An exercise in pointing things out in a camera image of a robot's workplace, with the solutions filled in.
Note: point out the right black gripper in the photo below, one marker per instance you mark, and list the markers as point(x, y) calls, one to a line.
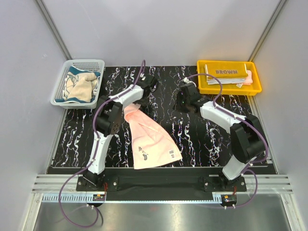
point(176, 106)

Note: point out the light blue white towel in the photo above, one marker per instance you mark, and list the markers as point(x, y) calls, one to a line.
point(212, 81)

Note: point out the brown towel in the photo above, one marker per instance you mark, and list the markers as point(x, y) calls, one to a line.
point(228, 70)

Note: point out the pale pink towel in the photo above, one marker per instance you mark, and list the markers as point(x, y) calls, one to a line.
point(152, 146)

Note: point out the pink rabbit towel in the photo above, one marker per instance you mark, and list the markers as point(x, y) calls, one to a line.
point(248, 80)

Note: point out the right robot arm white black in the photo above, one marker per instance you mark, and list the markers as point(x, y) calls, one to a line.
point(248, 143)

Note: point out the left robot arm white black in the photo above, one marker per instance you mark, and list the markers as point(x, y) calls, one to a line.
point(107, 121)

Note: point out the white perforated plastic basket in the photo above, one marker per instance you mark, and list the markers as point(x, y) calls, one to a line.
point(82, 66)

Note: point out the yellow plastic tray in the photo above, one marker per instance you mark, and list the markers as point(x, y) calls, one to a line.
point(228, 89)

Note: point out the teal patterned towel in basket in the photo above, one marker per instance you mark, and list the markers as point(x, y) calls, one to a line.
point(80, 86)

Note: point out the right small connector board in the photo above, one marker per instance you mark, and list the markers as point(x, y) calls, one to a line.
point(229, 200)

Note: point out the small connector board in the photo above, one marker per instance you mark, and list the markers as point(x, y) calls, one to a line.
point(99, 197)
point(229, 200)

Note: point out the left small connector board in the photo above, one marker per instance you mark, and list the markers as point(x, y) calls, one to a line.
point(99, 197)

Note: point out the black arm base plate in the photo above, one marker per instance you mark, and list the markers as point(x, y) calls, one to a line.
point(207, 179)

